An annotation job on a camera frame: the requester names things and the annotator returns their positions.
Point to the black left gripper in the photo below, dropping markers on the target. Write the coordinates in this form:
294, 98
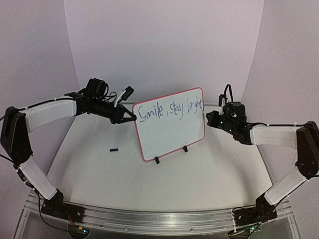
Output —
118, 116

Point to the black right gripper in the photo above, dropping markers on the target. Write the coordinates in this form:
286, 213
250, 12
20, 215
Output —
216, 119

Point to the pink framed whiteboard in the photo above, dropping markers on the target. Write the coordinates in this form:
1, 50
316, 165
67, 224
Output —
169, 123

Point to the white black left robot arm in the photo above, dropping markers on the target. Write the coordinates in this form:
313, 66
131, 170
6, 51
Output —
18, 123

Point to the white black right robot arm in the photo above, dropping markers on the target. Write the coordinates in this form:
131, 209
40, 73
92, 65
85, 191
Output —
289, 150

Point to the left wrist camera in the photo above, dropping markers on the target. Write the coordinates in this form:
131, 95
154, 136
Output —
124, 95

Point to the wire whiteboard stand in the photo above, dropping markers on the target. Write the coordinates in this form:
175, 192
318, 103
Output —
171, 154

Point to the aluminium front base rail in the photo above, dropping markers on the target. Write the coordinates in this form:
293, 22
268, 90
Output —
90, 222

